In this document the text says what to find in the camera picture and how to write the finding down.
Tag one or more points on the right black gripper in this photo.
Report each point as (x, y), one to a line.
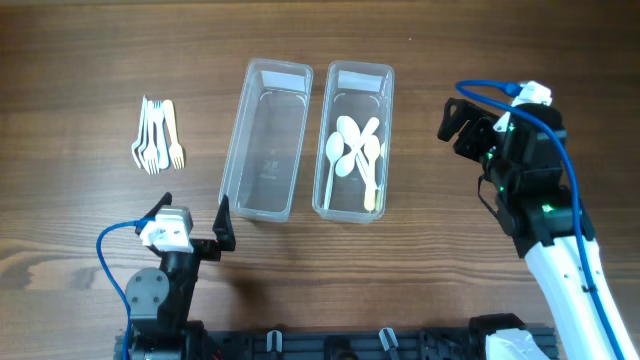
(466, 111)

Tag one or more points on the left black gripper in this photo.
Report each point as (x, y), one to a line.
(212, 249)

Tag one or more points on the cream plastic spoon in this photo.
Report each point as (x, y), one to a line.
(371, 152)

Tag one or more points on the white plastic spoon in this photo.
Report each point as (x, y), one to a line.
(355, 138)
(333, 150)
(361, 161)

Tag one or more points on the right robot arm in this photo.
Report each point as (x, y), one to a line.
(535, 209)

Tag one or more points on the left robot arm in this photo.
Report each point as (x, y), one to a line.
(159, 299)

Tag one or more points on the left clear plastic container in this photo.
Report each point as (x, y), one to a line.
(263, 159)

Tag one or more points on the clear plastic container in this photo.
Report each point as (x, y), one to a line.
(359, 90)
(263, 159)

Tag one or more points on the right clear plastic container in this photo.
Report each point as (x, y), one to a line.
(359, 90)

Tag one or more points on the cream plastic fork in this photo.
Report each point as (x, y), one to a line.
(176, 151)

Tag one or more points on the pale blue plastic fork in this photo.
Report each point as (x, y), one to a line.
(157, 116)

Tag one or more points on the white plastic fork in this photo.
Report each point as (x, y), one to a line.
(142, 147)
(150, 153)
(138, 141)

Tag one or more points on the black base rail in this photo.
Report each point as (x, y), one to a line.
(478, 340)

